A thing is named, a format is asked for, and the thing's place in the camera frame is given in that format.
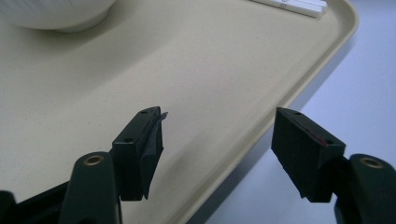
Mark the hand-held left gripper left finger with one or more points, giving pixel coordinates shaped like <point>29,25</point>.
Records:
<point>135,161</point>

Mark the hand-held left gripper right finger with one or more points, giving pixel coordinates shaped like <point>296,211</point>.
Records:
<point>306,155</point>

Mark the beige plastic tray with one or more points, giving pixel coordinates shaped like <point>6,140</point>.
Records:
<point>186,68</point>

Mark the white ribbed bowl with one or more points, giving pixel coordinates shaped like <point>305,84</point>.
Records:
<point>53,14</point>

